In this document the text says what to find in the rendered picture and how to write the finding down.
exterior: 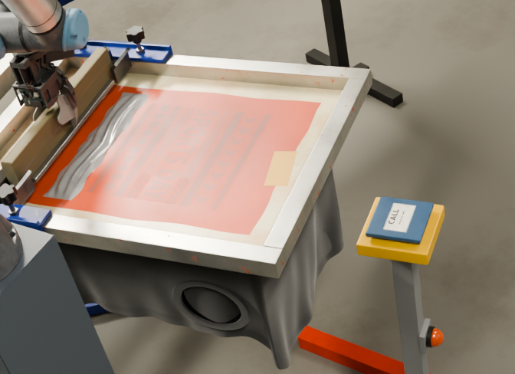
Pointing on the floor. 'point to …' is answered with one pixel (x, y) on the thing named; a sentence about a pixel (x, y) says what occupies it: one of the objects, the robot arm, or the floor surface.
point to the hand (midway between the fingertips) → (64, 119)
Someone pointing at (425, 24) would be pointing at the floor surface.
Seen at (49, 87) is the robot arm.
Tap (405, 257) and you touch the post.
